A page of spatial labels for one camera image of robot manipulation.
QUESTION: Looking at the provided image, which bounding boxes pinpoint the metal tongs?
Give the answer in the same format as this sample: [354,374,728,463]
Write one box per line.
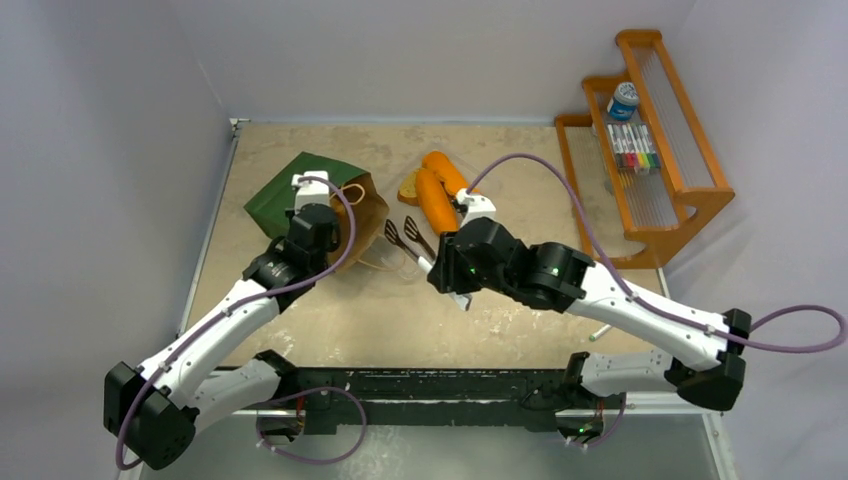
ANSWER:
[384,219,472,311]

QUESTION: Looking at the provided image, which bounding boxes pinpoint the green paper bag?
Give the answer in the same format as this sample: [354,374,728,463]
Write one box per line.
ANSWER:
[244,152,389,272]

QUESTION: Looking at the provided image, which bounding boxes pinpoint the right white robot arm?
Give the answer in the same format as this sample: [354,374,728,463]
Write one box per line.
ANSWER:
[427,218,751,411]

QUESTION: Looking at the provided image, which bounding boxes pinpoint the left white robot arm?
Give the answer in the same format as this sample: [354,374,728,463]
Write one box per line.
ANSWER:
[103,203,341,471]

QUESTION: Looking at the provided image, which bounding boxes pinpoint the clear plastic tray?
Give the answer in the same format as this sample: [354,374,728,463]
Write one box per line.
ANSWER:
[380,144,482,241]

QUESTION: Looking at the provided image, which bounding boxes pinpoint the green white marker pen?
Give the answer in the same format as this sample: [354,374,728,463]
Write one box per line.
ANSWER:
[588,325,612,342]

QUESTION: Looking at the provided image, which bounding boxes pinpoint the orange wooden shelf rack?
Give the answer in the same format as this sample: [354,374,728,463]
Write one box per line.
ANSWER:
[554,29,735,269]

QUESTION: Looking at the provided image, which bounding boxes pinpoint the coloured marker set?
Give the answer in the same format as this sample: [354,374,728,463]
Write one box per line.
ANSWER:
[606,122,662,175]

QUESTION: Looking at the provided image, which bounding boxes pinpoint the blue white jar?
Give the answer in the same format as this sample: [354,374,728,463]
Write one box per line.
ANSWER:
[606,82,640,122]

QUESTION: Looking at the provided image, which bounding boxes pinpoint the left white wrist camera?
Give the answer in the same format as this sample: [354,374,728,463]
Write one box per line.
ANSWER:
[291,170,330,213]

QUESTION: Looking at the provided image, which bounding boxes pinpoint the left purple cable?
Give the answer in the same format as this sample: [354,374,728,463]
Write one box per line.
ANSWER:
[113,174,359,473]

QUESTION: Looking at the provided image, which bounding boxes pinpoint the purple cable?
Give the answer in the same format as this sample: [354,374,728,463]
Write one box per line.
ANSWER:
[457,153,848,355]
[113,174,359,473]

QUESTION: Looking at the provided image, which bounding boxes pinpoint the aluminium frame rail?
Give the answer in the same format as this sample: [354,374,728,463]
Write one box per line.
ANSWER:
[119,367,723,417]

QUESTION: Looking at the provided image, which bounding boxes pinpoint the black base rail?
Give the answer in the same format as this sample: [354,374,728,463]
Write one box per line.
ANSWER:
[233,365,627,439]

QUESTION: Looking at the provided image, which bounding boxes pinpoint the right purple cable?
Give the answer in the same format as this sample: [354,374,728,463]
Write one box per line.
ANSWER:
[457,153,848,355]

